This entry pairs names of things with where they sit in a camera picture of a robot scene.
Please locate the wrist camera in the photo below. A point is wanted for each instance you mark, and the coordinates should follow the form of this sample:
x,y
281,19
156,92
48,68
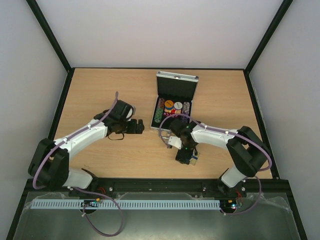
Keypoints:
x,y
174,141
131,113

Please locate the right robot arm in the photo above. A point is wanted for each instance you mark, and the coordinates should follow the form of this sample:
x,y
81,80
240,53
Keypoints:
x,y
246,149

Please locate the brown chip stack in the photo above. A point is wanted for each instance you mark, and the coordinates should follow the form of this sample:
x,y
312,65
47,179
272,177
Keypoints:
x,y
161,103

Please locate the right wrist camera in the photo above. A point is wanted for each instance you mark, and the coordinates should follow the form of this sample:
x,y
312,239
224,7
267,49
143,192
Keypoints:
x,y
174,141

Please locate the green chip stack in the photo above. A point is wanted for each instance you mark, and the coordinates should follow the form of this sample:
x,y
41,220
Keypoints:
x,y
158,115

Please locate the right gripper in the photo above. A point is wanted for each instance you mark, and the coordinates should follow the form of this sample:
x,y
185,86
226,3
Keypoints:
x,y
182,157

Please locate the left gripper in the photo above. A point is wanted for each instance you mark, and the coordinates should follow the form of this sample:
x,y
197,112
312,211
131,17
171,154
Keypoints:
x,y
133,130

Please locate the aluminium poker case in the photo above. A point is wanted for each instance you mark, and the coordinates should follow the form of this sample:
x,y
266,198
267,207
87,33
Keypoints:
x,y
177,88

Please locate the black frame rail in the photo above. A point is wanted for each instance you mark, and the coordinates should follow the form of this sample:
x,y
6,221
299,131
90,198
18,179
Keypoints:
x,y
207,188

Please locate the grey slotted cable duct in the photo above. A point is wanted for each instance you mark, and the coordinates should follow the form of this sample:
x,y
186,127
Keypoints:
x,y
73,204

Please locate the purple chip stack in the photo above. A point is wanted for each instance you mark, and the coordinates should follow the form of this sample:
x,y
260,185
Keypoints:
x,y
186,109

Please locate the orange dealer button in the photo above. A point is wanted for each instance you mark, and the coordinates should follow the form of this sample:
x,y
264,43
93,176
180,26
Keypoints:
x,y
169,104

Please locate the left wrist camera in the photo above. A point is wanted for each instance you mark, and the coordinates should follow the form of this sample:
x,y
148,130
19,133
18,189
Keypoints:
x,y
131,113

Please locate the red playing card box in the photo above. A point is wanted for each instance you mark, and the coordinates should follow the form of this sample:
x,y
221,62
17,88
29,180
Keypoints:
x,y
172,111

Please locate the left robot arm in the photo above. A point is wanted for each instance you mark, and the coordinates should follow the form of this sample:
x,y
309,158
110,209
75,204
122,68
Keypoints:
x,y
50,165

